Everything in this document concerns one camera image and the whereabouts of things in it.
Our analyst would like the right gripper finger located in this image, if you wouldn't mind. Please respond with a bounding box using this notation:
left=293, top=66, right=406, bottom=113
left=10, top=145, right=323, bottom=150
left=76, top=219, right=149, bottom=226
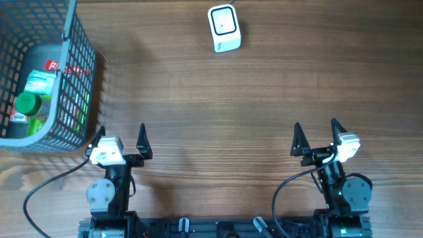
left=290, top=122, right=311, bottom=157
left=331, top=118, right=347, bottom=142

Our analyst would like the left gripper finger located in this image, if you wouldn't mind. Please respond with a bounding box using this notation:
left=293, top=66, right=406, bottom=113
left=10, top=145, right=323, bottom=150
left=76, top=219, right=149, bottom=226
left=136, top=123, right=153, bottom=159
left=85, top=126, right=105, bottom=157

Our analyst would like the teal wipes pack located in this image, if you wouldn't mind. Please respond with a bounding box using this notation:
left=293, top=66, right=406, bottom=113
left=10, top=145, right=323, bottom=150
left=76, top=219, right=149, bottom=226
left=24, top=70, right=57, bottom=95

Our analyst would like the red stick packet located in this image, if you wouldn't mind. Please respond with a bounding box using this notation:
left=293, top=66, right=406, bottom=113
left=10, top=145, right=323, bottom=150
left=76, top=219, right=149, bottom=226
left=44, top=59, right=91, bottom=76

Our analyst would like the red small tissue pack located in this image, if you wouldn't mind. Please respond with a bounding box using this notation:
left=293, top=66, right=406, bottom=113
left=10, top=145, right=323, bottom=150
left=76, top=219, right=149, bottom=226
left=9, top=97, right=28, bottom=124

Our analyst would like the green lid jar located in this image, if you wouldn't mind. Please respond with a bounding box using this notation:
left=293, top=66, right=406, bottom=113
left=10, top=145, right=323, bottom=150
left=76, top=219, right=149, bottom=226
left=15, top=91, right=52, bottom=136

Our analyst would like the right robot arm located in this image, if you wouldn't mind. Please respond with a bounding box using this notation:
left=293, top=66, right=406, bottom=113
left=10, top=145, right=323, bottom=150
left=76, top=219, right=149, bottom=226
left=290, top=118, right=373, bottom=238

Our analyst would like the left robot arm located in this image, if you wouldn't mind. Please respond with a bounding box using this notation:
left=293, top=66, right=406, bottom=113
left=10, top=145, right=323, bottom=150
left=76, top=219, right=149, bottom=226
left=78, top=124, right=153, bottom=238

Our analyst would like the white barcode scanner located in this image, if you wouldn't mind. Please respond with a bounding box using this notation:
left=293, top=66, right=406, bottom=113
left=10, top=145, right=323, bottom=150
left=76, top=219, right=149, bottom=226
left=208, top=4, right=241, bottom=53

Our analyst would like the grey plastic mesh basket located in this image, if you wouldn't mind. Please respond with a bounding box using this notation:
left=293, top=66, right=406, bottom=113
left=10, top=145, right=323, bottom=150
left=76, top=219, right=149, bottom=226
left=1, top=1, right=96, bottom=152

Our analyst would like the right black camera cable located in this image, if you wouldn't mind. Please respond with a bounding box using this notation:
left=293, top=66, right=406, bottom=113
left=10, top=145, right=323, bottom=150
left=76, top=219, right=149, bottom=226
left=271, top=148, right=338, bottom=238

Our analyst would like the black camera cable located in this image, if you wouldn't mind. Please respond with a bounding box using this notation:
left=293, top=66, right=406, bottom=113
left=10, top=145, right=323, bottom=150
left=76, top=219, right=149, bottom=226
left=271, top=148, right=338, bottom=238
left=22, top=157, right=91, bottom=238

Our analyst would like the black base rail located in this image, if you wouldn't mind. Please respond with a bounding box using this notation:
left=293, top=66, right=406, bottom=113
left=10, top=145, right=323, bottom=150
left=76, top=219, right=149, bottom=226
left=78, top=216, right=373, bottom=238

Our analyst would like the left black camera cable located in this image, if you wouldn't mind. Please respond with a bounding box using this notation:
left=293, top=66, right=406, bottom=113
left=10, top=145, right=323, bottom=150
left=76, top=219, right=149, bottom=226
left=22, top=157, right=91, bottom=238

